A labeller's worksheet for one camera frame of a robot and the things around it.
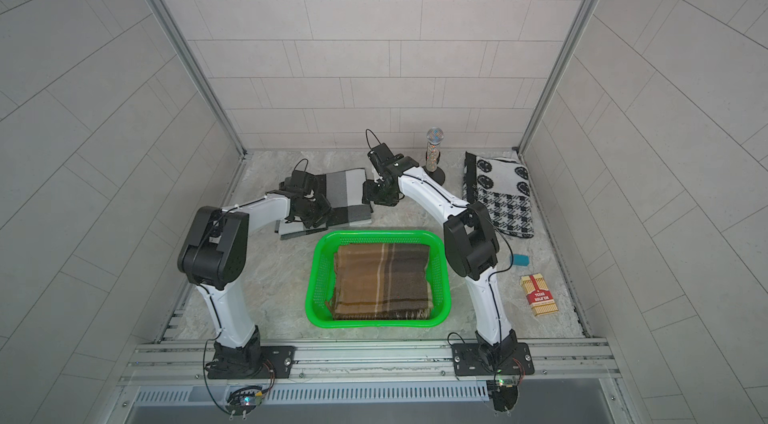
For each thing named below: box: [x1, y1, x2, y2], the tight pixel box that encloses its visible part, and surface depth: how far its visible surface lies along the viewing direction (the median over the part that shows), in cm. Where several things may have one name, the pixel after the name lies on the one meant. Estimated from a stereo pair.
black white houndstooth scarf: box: [462, 151, 535, 238], surface depth 104 cm
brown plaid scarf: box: [325, 243, 434, 321], surface depth 83 cm
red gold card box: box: [519, 273, 559, 317], surface depth 82 cm
